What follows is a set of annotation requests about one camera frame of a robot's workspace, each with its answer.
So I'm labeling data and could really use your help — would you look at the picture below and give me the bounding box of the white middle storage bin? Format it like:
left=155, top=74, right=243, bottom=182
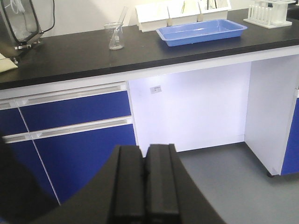
left=167, top=0, right=200, bottom=26

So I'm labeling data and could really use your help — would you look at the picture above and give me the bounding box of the white test tube rack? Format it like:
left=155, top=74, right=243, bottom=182
left=243, top=0, right=296, bottom=29

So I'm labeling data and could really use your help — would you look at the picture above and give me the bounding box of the white right storage bin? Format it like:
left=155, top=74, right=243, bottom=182
left=198, top=0, right=231, bottom=21

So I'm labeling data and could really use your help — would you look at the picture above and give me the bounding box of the metal framed lab device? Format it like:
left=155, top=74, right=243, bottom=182
left=0, top=0, right=42, bottom=57

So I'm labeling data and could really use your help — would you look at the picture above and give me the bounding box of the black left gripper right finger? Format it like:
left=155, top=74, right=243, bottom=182
left=145, top=144, right=225, bottom=224

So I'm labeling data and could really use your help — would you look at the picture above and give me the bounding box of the blue plastic tray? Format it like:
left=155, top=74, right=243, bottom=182
left=156, top=19, right=247, bottom=47

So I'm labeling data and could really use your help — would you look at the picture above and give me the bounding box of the clear glass test tube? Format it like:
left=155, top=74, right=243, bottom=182
left=109, top=6, right=128, bottom=49

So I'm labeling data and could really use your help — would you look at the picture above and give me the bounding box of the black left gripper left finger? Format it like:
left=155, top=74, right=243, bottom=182
left=33, top=145, right=145, bottom=224

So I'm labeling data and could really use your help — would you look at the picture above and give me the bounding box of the glass beaker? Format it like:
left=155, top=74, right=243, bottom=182
left=104, top=22, right=124, bottom=50

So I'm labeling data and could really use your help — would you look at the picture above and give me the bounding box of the white left storage bin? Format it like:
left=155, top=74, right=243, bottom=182
left=135, top=2, right=169, bottom=33

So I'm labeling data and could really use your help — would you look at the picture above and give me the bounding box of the blue white lab cabinet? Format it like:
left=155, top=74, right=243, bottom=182
left=0, top=42, right=299, bottom=207

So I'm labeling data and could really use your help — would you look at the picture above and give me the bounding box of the black power cable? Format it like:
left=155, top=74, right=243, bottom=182
left=38, top=0, right=56, bottom=35

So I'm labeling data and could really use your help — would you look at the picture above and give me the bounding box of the white storage bin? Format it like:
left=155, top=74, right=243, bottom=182
left=135, top=2, right=169, bottom=33
left=167, top=0, right=200, bottom=26
left=198, top=0, right=231, bottom=21

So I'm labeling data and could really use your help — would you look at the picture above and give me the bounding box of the beige paper pad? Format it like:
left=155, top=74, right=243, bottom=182
left=0, top=54, right=18, bottom=73

